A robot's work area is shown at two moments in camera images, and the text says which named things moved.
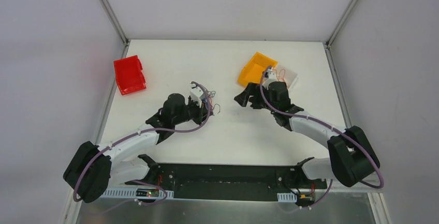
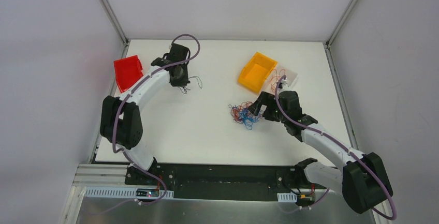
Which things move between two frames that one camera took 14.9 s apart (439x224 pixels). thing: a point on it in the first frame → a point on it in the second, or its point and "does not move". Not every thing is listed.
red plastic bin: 129,76 does not move
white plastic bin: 286,75 does not move
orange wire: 281,74 does not move
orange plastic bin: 252,71 does not move
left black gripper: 201,112 → 178,75
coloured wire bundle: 208,102 → 242,114
